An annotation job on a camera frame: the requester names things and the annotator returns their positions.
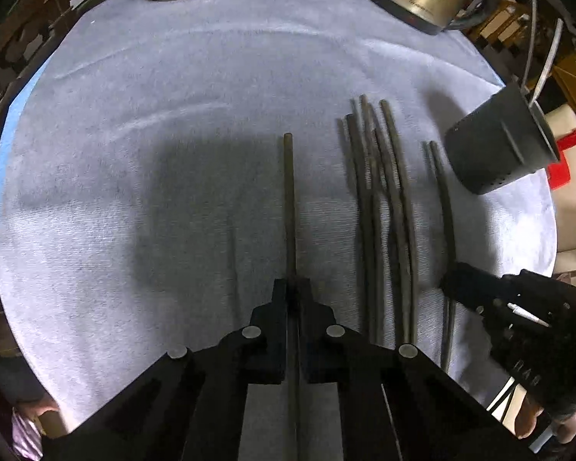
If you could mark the dark carved wooden sideboard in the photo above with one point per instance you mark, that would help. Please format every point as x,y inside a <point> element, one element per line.
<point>9,57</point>

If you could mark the dark wooden chopstick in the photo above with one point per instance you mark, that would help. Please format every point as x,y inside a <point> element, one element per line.
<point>445,192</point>
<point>289,201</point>

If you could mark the red plastic stool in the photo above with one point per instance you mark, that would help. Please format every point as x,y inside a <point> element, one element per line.
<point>564,170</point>

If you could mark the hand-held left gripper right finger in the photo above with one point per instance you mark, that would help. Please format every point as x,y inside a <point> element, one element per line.
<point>305,307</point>

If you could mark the person's right hand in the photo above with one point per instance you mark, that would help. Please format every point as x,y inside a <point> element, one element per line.
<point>529,418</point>

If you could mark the grey cylindrical chopstick holder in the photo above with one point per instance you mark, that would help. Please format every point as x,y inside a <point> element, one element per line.
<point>494,149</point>

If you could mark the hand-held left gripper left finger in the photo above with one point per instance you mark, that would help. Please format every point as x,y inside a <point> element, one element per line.
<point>279,307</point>

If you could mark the light blue table cover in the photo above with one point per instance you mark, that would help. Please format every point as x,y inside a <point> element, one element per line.
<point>14,110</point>

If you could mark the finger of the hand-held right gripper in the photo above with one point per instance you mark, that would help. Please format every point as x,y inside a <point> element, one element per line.
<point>475,288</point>

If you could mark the grey towel tablecloth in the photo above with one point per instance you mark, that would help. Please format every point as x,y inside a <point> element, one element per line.
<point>173,105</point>

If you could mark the bunch of dark chopsticks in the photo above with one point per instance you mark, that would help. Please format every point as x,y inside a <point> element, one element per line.
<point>361,187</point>

